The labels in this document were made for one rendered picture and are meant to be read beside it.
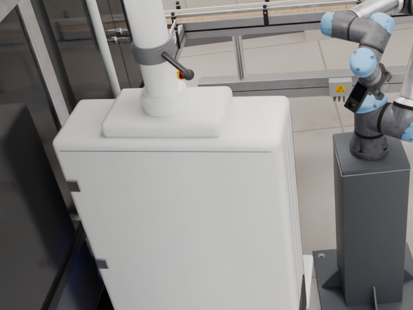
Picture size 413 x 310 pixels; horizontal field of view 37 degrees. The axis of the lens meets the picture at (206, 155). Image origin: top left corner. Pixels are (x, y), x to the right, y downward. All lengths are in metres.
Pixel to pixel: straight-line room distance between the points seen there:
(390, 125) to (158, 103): 1.17
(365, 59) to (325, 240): 1.51
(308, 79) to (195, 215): 2.09
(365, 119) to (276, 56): 2.55
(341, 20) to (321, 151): 1.88
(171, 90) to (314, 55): 3.52
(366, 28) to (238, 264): 0.82
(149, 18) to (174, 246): 0.55
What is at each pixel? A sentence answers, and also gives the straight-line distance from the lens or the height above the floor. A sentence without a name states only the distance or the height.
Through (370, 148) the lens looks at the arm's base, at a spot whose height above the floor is 0.84.
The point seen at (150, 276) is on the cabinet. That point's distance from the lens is 1.55.
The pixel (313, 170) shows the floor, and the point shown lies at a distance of 3.58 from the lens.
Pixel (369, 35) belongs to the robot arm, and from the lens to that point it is 1.86.
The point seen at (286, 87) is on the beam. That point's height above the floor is 0.50.
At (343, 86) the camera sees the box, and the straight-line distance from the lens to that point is 3.32.
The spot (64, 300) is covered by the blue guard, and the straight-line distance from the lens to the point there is 1.54.
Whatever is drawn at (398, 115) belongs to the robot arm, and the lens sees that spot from 2.22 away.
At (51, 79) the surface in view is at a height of 1.60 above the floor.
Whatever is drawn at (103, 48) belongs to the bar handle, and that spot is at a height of 1.57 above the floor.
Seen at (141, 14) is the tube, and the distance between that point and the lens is 1.17.
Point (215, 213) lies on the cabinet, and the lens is 1.34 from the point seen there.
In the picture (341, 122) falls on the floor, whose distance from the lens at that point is 3.95.
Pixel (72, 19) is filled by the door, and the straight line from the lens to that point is 1.65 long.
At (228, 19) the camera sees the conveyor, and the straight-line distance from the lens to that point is 3.20.
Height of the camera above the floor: 2.25
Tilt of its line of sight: 36 degrees down
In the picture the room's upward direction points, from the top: 11 degrees counter-clockwise
